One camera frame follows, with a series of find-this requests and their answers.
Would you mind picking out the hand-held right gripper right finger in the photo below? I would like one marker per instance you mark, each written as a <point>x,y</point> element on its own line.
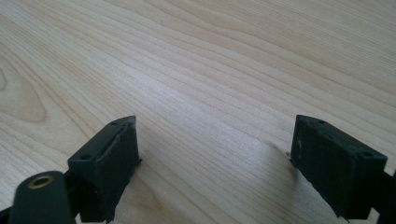
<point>336,168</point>

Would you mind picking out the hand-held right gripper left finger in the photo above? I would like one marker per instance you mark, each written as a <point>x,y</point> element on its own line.
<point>106,168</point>

